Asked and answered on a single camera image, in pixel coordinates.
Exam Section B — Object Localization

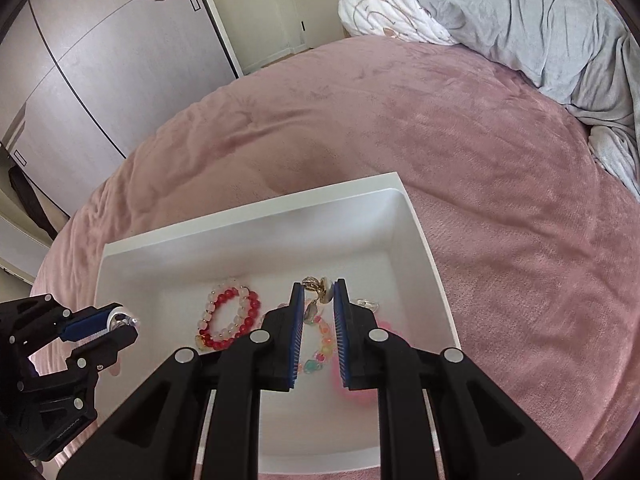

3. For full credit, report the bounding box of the white bead bracelet gold charm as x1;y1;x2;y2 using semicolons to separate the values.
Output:
195;277;253;350

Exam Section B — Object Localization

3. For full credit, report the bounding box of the pink bead bracelet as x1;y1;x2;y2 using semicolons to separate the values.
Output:
325;316;398;407

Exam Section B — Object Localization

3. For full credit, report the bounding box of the grey blanket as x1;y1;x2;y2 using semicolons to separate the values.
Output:
414;0;640;201

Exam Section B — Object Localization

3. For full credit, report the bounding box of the cartoon print pillow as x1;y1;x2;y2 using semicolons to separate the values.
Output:
338;0;458;46

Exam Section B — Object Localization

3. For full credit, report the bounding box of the dark hanging cloth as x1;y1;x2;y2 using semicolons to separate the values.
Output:
7;166;60;242

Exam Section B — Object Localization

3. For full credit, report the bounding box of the silver shell charm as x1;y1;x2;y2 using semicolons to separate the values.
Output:
109;310;138;333

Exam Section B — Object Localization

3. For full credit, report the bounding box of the pink plush bed blanket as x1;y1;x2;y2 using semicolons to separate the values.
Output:
30;35;640;480

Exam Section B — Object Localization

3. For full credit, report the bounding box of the white rectangular box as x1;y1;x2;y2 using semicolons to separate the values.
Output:
94;172;462;477

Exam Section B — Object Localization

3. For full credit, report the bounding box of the grey wardrobe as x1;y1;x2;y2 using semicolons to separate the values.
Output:
0;0;246;281

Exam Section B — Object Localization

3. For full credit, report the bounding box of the red bead bracelet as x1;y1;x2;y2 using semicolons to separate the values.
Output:
204;287;262;352

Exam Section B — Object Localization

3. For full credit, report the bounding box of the gold earring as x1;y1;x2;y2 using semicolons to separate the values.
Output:
301;275;335;307

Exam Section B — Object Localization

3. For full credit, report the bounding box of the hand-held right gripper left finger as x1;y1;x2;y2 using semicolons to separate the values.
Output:
57;281;307;480

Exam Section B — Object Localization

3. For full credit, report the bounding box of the multicoloured bead bracelet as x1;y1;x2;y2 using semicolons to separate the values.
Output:
277;302;337;377

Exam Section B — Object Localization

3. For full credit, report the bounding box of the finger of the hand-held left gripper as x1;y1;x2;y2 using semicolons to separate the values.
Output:
0;294;126;356
65;327;139;376

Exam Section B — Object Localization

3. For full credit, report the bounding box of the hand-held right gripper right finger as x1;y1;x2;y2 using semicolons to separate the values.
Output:
332;277;583;480

